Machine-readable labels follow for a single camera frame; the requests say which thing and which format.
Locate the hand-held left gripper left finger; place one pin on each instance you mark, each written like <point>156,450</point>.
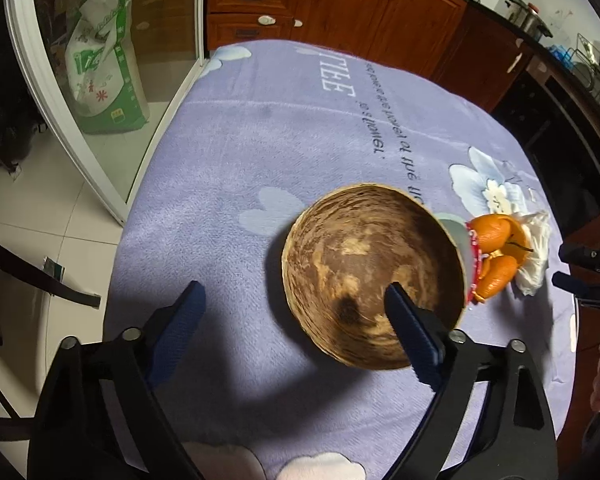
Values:
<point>180,320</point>

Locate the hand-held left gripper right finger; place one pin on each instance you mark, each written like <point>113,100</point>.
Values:
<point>410,332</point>

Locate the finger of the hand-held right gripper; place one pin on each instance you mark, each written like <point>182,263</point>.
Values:
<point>587,256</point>
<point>580,287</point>

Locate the brown wooden bowl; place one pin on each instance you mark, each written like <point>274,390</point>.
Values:
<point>360,260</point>

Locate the orange tangerine peel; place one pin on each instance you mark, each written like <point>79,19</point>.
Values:
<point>495,232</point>

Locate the red white wrapper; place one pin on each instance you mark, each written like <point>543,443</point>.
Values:
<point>476,260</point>

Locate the dark wooden chair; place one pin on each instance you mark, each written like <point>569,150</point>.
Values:
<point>55,294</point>

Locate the small green card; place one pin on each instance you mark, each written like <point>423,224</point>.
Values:
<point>54,267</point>

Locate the dark built-in appliance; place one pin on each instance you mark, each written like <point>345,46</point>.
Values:
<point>555,120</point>

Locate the purple printed blanket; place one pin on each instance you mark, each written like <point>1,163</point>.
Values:
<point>280,135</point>

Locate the stainless steel pot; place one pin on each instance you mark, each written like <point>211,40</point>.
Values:
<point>527,17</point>

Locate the white green rice sack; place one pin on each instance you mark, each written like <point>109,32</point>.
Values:
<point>105,85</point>

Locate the white-framed glass sliding door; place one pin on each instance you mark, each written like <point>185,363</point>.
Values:
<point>25,85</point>

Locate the brown wooden kitchen cabinet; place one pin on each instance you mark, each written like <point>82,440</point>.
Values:
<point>405,25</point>

